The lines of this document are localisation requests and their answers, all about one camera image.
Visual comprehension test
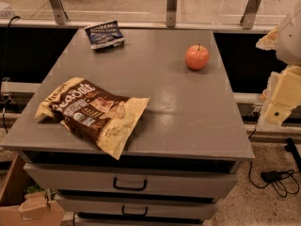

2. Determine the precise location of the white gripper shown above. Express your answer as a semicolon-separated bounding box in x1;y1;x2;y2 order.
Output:
256;27;301;126

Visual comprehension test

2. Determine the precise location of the brown sea salt chip bag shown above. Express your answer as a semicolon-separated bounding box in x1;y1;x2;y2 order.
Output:
35;77;149;160

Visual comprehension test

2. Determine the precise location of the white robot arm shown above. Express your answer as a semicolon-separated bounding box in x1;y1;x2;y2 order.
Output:
256;1;301;125

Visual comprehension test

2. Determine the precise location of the blue chip bag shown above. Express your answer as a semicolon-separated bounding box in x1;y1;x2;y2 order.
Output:
84;21;125;50

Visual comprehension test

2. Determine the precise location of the red apple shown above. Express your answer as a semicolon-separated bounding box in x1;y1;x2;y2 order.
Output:
185;44;209;71

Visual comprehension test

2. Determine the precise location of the grey drawer cabinet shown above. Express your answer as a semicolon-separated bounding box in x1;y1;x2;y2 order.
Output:
3;29;254;226

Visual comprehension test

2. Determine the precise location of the top grey drawer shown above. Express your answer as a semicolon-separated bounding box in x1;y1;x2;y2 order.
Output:
24;163;237;199

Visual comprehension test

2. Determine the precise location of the grey drawer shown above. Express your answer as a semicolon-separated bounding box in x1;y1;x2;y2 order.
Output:
55;195;217;220
24;163;237;199

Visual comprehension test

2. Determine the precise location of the cardboard box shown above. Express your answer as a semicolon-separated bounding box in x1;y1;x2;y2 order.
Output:
0;154;65;226

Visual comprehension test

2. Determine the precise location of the right metal bracket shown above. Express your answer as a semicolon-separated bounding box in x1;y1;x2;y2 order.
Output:
240;0;261;29

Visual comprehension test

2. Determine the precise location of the metal bracket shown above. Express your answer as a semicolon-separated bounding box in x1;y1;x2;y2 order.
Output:
166;0;178;27
49;0;67;24
240;0;261;29

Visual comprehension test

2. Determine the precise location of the middle metal bracket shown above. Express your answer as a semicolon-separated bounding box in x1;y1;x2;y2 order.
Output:
166;0;178;27

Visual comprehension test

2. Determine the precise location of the black power adapter with cable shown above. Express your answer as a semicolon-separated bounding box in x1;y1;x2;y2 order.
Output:
247;163;300;198

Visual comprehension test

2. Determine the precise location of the black top drawer handle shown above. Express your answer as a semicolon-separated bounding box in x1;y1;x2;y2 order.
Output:
113;177;148;191

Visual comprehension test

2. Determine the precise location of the black drawer handle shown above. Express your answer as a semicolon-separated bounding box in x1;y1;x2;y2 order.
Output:
121;205;149;217
113;177;148;191

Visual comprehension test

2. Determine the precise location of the left metal bracket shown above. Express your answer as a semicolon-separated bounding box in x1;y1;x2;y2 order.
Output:
49;0;67;24

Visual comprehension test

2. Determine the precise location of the black cable on left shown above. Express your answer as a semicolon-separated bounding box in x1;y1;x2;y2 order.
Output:
0;15;22;136

